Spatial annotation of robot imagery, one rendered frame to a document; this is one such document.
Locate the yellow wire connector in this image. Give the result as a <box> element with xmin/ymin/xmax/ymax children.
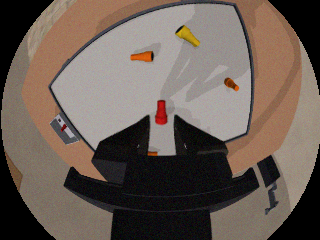
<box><xmin>175</xmin><ymin>25</ymin><xmax>200</xmax><ymax>47</ymax></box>

